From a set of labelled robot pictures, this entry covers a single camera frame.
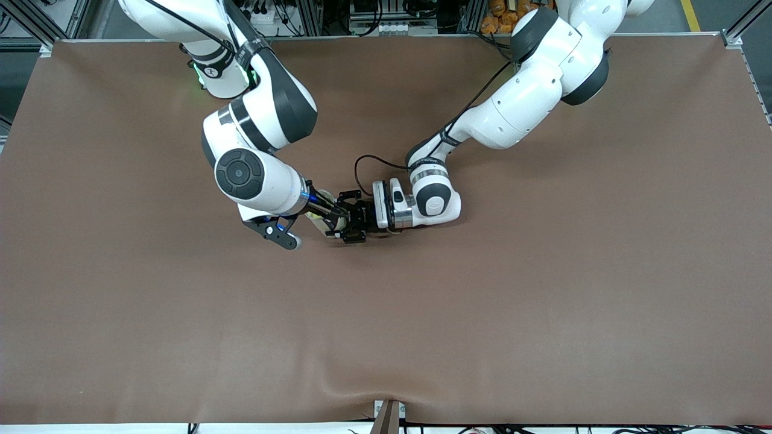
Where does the white blue tennis ball can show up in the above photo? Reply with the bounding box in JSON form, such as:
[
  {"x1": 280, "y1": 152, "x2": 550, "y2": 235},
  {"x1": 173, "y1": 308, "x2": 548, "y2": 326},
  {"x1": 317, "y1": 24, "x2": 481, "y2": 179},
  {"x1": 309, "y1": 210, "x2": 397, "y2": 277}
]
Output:
[{"x1": 305, "y1": 189, "x2": 350, "y2": 240}]

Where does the grey electronics box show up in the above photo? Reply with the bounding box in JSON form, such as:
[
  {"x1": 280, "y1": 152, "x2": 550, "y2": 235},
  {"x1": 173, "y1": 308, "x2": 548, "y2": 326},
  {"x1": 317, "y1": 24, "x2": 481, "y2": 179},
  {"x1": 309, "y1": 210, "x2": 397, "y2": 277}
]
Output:
[{"x1": 349, "y1": 0, "x2": 441, "y2": 37}]

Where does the white power strip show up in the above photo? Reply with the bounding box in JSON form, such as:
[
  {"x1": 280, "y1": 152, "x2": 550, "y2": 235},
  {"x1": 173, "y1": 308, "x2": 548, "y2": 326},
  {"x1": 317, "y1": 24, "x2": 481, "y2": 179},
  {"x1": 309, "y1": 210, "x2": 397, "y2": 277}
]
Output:
[{"x1": 241, "y1": 0, "x2": 284, "y2": 25}]

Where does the orange bag pile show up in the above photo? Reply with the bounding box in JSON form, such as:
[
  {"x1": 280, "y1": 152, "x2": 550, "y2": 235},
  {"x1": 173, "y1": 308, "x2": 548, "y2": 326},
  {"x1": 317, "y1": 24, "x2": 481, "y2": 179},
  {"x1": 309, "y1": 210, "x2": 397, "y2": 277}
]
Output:
[{"x1": 481, "y1": 0, "x2": 558, "y2": 34}]

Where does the metal table edge bracket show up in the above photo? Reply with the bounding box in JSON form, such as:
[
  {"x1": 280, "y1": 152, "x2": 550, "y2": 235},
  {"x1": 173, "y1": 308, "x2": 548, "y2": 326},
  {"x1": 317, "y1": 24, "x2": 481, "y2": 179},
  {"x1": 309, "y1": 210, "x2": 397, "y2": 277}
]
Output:
[{"x1": 373, "y1": 399, "x2": 407, "y2": 434}]

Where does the aluminium frame profile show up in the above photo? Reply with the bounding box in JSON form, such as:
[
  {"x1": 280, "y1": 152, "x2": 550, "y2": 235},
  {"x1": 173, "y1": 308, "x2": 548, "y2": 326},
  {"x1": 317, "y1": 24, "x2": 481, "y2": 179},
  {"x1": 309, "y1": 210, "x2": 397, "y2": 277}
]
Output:
[
  {"x1": 0, "y1": 0, "x2": 91, "y2": 50},
  {"x1": 721, "y1": 0, "x2": 772, "y2": 50}
]

